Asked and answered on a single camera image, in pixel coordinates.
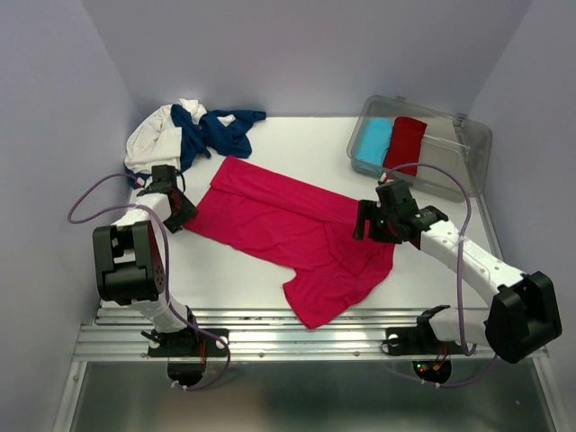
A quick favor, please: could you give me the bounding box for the white t shirt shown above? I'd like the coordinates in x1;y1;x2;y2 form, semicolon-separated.
123;97;237;176

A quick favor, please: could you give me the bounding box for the rolled cyan t shirt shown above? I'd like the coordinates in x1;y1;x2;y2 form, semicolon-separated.
355;118;393;166

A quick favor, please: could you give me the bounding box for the clear plastic bin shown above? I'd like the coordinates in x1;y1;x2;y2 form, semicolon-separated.
346;95;492;202

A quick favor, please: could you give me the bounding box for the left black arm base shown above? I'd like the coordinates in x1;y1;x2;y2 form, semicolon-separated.
140;328;227;358

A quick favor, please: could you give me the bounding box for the pink t shirt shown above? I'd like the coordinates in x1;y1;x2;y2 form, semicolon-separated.
184;157;394;329

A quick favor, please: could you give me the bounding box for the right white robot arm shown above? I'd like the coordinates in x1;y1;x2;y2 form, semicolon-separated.
354;180;563;364

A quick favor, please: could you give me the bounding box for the aluminium mounting rail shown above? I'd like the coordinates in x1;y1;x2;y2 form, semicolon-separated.
71;307;550;362

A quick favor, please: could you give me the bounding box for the rolled dark red t shirt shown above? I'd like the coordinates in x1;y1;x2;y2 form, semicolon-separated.
383;116;428;176

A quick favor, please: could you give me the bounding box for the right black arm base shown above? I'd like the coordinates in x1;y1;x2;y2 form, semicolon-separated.
381;326;462;356

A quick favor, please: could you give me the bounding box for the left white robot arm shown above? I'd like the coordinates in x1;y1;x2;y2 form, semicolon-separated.
93;165;201;356

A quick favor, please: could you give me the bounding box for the navy blue t shirt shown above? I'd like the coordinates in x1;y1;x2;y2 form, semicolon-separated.
125;99;266;189

